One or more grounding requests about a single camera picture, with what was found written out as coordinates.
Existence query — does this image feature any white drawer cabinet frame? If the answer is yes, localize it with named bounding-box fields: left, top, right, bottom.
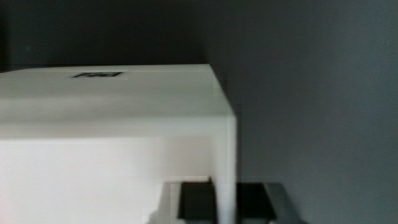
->
left=0, top=64, right=237, bottom=224

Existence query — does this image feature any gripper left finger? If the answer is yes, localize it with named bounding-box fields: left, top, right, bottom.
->
left=148, top=182, right=216, bottom=224

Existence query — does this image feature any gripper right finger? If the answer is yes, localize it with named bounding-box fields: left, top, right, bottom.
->
left=237, top=182, right=308, bottom=224

